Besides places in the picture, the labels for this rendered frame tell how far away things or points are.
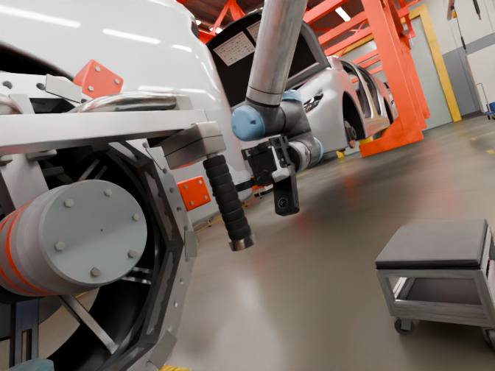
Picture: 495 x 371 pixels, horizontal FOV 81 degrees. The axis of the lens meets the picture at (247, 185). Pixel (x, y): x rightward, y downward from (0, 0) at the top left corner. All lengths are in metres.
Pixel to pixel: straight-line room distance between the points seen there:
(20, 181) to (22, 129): 0.20
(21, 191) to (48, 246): 0.18
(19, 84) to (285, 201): 0.49
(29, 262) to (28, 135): 0.15
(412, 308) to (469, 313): 0.18
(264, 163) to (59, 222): 0.35
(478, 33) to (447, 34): 0.88
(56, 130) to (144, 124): 0.11
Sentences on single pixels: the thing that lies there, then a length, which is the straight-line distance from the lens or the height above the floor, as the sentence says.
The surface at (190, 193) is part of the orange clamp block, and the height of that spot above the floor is 0.85.
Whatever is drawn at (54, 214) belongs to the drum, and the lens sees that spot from 0.38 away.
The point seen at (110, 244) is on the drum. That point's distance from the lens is 0.40.
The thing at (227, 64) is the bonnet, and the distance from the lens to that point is 4.02.
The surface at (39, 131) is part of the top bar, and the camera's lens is 0.35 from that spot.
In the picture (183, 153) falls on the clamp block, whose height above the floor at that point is 0.92.
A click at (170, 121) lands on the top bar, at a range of 0.45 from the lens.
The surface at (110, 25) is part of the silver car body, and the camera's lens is 1.09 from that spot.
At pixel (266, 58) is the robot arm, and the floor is 1.04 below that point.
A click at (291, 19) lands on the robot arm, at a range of 0.59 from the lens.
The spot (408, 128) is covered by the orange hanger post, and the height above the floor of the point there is 0.69.
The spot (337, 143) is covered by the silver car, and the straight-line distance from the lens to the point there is 2.98.
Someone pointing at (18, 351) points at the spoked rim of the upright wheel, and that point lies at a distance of 0.63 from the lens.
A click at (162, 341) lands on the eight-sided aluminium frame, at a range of 0.62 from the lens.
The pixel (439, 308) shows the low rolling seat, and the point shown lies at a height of 0.15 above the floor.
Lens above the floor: 0.86
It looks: 3 degrees down
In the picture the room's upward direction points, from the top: 19 degrees counter-clockwise
